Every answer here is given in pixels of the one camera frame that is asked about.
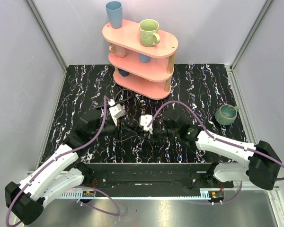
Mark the blue plastic tumbler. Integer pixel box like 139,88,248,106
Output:
106,1,123,29

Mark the blue cup middle shelf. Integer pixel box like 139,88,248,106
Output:
139,53,151,63

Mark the purple cable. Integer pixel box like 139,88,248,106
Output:
5,96,115,227
146,101,284,181

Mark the pink three-tier shelf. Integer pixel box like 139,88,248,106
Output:
102,19,178,100

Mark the black corrugated hose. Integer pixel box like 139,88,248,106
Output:
92,88,142,135

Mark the teal ceramic cup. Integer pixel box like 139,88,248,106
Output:
215,104,240,126

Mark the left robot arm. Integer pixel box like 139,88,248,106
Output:
5,105,125,225

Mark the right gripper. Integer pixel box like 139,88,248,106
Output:
139,123,178,142

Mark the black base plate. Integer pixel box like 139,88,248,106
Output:
71,163,234,199

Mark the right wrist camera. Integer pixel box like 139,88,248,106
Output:
139,114,153,134

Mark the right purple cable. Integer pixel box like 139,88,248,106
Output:
146,101,284,181

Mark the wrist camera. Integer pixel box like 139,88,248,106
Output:
108,99,125,126
139,114,153,134

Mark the dark blue cup lower shelf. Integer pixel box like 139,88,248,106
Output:
118,69,129,77

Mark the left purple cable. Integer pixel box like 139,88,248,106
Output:
5,96,115,227

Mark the black marble mat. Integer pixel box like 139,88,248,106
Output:
41,64,247,163

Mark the pink mug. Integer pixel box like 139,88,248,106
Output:
109,44,128,58

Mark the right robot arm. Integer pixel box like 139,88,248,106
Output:
147,116,281,191

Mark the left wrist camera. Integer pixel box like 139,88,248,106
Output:
108,99,125,126

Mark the green mug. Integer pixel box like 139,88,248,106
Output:
139,19,160,47

